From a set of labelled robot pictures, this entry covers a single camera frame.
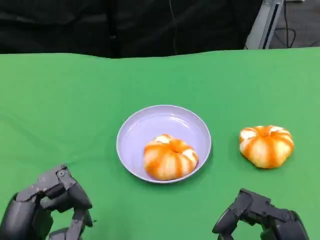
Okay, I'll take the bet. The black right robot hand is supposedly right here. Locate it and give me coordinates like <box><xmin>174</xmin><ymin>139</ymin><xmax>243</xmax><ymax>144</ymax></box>
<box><xmin>211</xmin><ymin>188</ymin><xmax>310</xmax><ymax>240</ymax></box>

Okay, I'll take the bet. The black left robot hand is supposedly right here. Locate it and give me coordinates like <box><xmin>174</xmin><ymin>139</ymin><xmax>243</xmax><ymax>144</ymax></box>
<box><xmin>0</xmin><ymin>164</ymin><xmax>94</xmax><ymax>240</ymax></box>

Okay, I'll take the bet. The orange and white bread roll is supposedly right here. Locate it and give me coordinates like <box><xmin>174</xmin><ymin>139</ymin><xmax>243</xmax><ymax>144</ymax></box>
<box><xmin>239</xmin><ymin>125</ymin><xmax>295</xmax><ymax>169</ymax></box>
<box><xmin>143</xmin><ymin>134</ymin><xmax>200</xmax><ymax>181</ymax></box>

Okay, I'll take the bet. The lilac plate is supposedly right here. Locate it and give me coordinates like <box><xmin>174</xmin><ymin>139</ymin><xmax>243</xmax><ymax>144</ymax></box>
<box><xmin>116</xmin><ymin>104</ymin><xmax>213</xmax><ymax>185</ymax></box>

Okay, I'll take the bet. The green cloth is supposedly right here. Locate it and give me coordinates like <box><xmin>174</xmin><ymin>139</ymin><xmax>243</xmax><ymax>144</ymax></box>
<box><xmin>0</xmin><ymin>47</ymin><xmax>320</xmax><ymax>240</ymax></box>

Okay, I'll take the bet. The black backdrop curtain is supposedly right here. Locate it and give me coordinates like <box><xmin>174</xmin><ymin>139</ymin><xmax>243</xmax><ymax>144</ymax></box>
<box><xmin>0</xmin><ymin>0</ymin><xmax>263</xmax><ymax>60</ymax></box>

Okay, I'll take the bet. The black floor cable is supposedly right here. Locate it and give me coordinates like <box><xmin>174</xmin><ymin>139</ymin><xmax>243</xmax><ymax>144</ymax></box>
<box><xmin>273</xmin><ymin>0</ymin><xmax>297</xmax><ymax>48</ymax></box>

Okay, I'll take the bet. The white and grey post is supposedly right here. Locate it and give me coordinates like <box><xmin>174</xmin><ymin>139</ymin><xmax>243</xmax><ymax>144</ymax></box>
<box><xmin>244</xmin><ymin>0</ymin><xmax>285</xmax><ymax>50</ymax></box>

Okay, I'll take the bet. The thin black hanging cable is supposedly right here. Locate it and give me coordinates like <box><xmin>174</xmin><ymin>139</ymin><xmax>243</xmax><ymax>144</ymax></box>
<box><xmin>168</xmin><ymin>0</ymin><xmax>179</xmax><ymax>57</ymax></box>

